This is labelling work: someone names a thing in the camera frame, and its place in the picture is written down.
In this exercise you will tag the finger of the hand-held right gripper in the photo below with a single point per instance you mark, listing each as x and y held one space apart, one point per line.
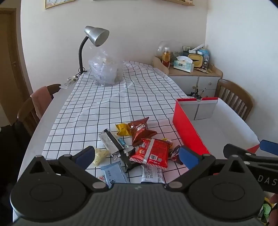
235 150
269 146

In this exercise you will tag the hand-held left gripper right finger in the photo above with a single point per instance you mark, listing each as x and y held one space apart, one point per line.
188 157

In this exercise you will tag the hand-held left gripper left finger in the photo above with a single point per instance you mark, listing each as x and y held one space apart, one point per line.
85 157

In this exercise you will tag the small dark brown packet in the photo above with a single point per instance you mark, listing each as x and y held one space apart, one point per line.
174 155

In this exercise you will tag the cream snack packet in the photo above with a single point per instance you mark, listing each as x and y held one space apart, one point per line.
100 155

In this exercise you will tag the silver snack packet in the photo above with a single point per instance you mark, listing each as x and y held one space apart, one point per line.
108 141

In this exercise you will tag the red cardboard box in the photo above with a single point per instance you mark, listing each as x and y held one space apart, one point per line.
186 128

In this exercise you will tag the light blue snack packet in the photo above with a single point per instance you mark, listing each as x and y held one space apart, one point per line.
114 173

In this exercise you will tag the red snack packet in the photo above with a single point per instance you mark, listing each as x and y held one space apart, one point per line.
152 152

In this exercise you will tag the blue candy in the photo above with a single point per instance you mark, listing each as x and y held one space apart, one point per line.
122 142

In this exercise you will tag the white snack packet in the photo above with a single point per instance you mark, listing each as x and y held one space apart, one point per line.
151 175

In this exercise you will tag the black snack packet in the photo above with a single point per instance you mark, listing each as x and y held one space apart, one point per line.
130 165

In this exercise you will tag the small yellow packet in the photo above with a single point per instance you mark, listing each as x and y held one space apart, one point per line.
123 129

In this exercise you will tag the brown chip bag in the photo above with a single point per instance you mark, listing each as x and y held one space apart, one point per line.
139 130

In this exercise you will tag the person's right hand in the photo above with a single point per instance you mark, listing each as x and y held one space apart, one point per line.
274 204

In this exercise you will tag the small red white wrapper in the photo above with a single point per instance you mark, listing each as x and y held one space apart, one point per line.
101 178

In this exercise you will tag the checked white tablecloth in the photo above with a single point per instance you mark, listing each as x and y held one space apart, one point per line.
97 104

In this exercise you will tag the wooden slatted chair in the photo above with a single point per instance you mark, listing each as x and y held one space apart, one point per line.
234 93

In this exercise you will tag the holder with brushes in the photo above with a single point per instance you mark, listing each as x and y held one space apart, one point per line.
196 93

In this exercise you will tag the pink cloth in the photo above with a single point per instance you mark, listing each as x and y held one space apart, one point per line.
41 100

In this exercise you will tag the wooden chair with pink cloth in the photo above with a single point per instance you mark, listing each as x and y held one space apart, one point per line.
25 113

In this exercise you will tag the grey wooden cabinet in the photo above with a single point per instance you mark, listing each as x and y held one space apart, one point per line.
186 81

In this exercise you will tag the clear plastic bag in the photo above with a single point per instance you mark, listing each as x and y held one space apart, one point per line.
106 69

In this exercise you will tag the tissue box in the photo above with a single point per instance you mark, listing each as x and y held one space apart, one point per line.
183 64

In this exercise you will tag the yellow box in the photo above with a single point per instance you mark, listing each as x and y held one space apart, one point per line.
195 59

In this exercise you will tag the wooden desk organizer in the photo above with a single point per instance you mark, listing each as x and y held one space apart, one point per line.
158 63

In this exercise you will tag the orange drink bottle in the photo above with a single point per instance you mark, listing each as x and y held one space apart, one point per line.
166 56

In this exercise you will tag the white tube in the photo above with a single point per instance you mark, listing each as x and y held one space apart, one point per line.
196 48

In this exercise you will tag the glass jar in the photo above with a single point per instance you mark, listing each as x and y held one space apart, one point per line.
173 45

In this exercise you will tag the wooden door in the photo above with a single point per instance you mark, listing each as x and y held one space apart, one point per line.
10 65

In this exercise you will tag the silver desk lamp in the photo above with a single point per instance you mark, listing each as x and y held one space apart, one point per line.
96 34

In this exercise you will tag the framed picture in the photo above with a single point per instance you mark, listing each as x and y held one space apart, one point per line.
58 2

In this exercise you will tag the wall shelf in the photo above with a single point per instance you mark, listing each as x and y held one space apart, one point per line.
180 2

